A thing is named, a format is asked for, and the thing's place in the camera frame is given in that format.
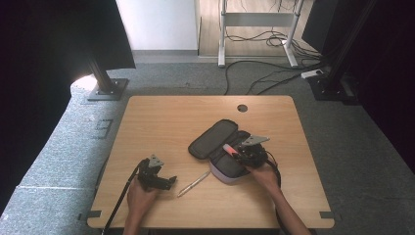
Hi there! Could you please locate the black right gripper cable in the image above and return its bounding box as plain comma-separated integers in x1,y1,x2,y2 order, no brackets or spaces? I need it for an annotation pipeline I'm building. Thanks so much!
263,150,289,235

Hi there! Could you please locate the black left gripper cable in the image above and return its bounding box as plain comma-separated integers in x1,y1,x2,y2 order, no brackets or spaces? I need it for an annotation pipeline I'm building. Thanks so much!
101,159,148,235

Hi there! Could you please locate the black pencil case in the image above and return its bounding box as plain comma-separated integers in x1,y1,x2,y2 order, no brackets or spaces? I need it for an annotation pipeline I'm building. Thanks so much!
187,118,262,184

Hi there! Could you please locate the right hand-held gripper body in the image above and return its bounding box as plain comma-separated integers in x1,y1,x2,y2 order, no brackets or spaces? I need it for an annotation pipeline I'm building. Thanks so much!
239,134,271,169

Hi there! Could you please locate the black curtain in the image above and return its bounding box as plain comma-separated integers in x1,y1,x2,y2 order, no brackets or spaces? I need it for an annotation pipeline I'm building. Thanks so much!
342,0,415,174
0,0,136,210

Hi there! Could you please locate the orange highlighter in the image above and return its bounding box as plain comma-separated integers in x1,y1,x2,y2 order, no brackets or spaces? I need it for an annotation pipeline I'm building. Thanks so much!
222,143,241,158

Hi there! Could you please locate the white power strip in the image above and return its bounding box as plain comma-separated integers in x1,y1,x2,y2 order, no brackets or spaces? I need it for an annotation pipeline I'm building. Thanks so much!
300,69,325,79

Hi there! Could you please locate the dark metal stand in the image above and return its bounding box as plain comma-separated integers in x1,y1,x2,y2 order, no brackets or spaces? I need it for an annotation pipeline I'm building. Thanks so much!
86,58,129,102

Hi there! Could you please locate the person's left hand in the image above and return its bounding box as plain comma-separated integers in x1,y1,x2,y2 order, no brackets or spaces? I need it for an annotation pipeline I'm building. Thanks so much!
126,180,161,219

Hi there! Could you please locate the black monitor panel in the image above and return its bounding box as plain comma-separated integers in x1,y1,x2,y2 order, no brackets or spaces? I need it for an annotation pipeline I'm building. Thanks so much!
301,0,344,56

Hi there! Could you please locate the silver pen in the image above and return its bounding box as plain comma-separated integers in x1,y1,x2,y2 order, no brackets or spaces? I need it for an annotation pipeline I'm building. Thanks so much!
176,169,211,198

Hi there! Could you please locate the person's right hand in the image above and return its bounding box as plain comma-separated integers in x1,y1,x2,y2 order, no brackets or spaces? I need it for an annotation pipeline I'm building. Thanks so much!
246,162,281,194

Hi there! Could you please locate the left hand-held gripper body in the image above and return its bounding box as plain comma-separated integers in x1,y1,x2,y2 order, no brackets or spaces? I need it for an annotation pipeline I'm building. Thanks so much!
136,154,165,192

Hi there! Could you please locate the grey floor socket cover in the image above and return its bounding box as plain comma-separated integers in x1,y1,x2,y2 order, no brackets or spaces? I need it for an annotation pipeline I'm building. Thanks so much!
92,118,114,140

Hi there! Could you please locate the long black floor cable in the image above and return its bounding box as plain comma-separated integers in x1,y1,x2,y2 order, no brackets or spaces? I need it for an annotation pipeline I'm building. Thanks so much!
224,59,327,96

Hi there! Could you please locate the bundle of floor cables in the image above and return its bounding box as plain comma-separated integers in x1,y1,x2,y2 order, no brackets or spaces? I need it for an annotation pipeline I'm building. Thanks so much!
224,28,322,61

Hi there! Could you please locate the white desk frame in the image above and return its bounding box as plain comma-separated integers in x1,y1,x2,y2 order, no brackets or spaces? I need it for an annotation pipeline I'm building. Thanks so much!
217,0,305,69

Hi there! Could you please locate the black metal stand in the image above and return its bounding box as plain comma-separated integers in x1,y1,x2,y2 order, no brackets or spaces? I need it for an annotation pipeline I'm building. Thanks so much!
307,0,380,102

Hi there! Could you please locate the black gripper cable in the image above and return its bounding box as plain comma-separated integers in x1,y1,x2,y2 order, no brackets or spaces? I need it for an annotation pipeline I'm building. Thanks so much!
263,150,289,235
101,159,148,235

